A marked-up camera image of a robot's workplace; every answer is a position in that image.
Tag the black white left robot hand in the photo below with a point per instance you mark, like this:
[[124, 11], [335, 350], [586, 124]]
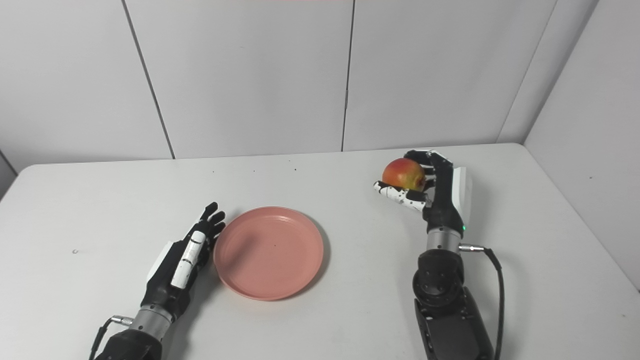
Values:
[[162, 287]]

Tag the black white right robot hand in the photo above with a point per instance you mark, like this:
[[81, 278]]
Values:
[[445, 200]]

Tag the red yellow pomegranate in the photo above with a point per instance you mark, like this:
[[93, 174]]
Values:
[[402, 175]]

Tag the pink round plate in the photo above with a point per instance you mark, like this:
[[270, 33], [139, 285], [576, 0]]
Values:
[[270, 255]]

